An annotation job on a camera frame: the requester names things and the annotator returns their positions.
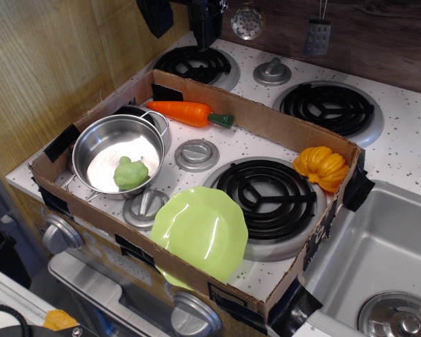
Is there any hanging round metal strainer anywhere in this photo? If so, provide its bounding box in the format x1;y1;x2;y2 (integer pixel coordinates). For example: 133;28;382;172
230;1;265;41

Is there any back silver stove knob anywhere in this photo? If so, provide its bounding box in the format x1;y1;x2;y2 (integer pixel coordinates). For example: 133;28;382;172
253;58;291;86

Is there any front right black burner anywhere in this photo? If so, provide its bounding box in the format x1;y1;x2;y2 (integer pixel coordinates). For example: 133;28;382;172
204;157;327;262

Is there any hanging grey slotted spatula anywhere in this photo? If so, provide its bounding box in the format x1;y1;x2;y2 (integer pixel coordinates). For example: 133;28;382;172
303;1;332;56

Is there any left oven front knob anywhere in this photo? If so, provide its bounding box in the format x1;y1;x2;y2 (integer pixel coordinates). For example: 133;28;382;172
42;214;84;255

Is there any black burner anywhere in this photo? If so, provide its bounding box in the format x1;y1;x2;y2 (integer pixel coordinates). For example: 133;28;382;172
272;81;385;148
148;46;241;91
204;157;327;262

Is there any silver stove knob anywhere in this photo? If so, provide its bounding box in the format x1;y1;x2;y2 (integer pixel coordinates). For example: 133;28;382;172
175;139;220;173
253;58;291;86
122;189;169;231

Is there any oven knob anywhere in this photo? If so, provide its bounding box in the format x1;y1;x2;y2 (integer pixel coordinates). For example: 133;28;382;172
171;291;222;337
42;214;84;255

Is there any light green plastic plate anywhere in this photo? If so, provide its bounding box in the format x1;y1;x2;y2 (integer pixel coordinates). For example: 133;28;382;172
150;186;248;282

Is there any orange toy pumpkin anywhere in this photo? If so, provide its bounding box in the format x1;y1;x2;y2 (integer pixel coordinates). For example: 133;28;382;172
293;146;349;193

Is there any front silver stove knob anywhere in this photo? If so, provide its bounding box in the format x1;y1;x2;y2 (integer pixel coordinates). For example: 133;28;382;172
122;189;169;231

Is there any centre silver stove knob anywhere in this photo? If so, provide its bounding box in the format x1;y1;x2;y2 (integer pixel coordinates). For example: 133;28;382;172
175;139;220;173

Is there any back right black burner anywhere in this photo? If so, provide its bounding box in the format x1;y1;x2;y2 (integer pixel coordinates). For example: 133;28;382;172
272;81;385;148

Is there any right oven front knob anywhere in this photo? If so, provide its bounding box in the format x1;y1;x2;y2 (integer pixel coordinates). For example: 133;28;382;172
171;291;222;337

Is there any cardboard fence box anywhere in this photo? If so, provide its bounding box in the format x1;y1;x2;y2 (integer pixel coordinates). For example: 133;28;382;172
30;70;373;336

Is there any silver oven door handle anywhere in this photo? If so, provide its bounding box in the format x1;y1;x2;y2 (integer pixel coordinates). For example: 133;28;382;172
48;253;167;336

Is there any stainless steel pan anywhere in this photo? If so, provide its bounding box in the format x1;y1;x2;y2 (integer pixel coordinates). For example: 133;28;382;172
65;110;170;201

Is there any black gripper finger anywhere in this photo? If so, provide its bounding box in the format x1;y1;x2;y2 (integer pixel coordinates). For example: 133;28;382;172
189;0;223;51
136;0;174;38

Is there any back left black burner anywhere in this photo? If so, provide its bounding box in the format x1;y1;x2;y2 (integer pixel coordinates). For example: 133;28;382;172
148;46;241;91

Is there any yellow cloth piece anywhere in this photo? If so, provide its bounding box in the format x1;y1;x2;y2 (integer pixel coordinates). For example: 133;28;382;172
42;309;78;331

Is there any black cable bottom left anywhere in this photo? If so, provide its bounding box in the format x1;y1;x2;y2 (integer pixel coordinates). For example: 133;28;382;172
0;303;32;337

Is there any orange toy carrot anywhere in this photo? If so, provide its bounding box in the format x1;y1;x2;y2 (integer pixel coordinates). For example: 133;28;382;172
146;101;234;128

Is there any green toy broccoli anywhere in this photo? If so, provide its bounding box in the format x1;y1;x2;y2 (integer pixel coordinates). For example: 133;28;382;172
113;156;149;190

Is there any stainless steel sink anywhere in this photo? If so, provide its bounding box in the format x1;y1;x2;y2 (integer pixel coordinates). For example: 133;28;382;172
300;181;421;336

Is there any sink drain strainer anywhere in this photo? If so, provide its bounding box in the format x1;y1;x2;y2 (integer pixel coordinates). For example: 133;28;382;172
356;291;421;336

